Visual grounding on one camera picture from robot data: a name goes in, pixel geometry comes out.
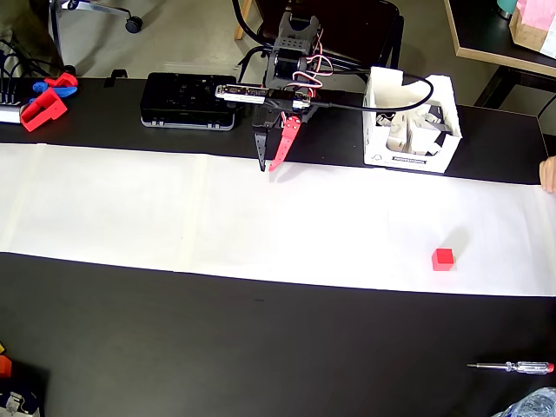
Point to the clear plastic water bottle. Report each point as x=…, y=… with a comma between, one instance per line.
x=534, y=406

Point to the black hook clamp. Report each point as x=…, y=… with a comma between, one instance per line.
x=115, y=76

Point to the large red printed part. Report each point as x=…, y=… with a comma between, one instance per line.
x=41, y=110

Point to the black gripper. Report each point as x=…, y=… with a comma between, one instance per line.
x=266, y=120

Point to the white strip camera board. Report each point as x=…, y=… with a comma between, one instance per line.
x=243, y=92

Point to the office chair chrome base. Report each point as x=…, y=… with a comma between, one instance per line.
x=55, y=26

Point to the white paper sheet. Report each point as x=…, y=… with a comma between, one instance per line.
x=174, y=208

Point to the light wooden post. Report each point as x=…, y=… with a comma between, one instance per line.
x=242, y=17

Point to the cardboard box with pink paper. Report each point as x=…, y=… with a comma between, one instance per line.
x=532, y=26

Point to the red cube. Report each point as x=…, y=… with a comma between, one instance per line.
x=443, y=260

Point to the white cardboard box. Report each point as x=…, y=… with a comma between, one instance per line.
x=378, y=158

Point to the teal tumbler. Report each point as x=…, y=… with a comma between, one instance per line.
x=506, y=6

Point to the orange block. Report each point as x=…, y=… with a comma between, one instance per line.
x=4, y=367

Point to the dark printed box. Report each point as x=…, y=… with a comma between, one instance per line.
x=17, y=404

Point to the grey power strip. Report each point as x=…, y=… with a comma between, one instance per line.
x=8, y=115

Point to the person's right hand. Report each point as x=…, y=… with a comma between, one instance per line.
x=549, y=176

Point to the black electronics case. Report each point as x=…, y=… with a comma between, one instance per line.
x=187, y=100

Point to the blue printed part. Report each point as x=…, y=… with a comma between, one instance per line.
x=41, y=87

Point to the black table with wood edge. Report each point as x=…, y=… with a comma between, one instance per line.
x=478, y=26

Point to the small red printed part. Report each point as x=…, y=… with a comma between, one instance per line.
x=65, y=80

